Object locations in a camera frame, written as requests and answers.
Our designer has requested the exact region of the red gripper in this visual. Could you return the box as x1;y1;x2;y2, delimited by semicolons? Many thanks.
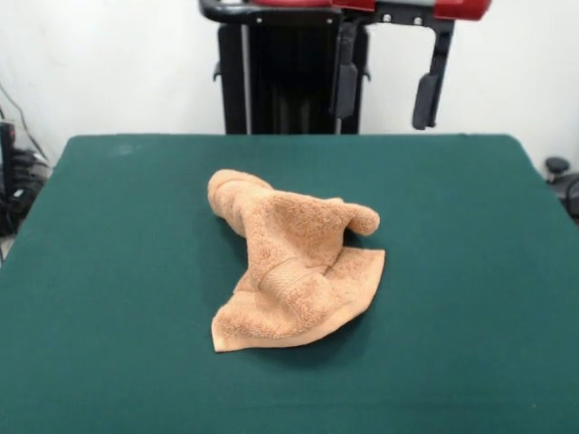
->
328;0;493;131

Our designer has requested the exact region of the tan terry towel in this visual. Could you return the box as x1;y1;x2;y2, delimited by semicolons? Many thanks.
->
206;168;387;354

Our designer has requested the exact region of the black round knob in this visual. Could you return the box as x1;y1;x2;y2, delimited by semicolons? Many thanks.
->
544;156;573;176

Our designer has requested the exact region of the grey chair part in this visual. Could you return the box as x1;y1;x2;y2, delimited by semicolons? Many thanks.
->
546;171;579;210

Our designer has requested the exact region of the dark green table cloth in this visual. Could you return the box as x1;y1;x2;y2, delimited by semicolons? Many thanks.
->
0;133;579;434

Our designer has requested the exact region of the black electronics box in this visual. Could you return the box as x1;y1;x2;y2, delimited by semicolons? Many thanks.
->
0;119;19;237

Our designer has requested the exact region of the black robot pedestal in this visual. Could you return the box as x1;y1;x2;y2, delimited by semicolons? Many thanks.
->
197;0;376;136

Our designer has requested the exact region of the grey cable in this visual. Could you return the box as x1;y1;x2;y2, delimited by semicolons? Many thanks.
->
0;82;50;165

